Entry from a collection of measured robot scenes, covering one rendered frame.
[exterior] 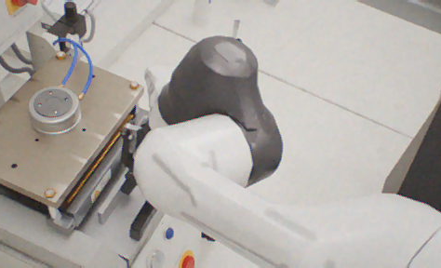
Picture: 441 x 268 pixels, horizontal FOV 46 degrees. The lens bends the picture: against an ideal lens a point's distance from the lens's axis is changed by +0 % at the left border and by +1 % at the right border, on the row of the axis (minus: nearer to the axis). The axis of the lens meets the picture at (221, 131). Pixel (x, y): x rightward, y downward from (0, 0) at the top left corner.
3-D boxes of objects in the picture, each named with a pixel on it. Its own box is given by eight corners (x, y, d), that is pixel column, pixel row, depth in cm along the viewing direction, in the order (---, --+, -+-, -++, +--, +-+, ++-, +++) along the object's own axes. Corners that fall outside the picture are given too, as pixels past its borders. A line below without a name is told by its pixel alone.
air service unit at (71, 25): (42, 84, 107) (30, 28, 95) (81, 43, 115) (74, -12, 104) (64, 93, 106) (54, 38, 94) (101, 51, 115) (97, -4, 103)
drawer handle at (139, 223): (128, 237, 88) (128, 226, 85) (168, 172, 97) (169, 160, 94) (139, 242, 88) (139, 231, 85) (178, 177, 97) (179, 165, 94)
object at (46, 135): (-65, 173, 86) (-92, 124, 76) (47, 60, 105) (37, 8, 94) (62, 232, 82) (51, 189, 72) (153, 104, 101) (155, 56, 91)
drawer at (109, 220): (-16, 201, 93) (-26, 177, 87) (56, 118, 107) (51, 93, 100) (129, 269, 88) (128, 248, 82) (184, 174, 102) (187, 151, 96)
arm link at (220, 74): (207, 209, 63) (268, 184, 69) (260, 167, 52) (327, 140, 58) (146, 87, 67) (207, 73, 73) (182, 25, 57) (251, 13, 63)
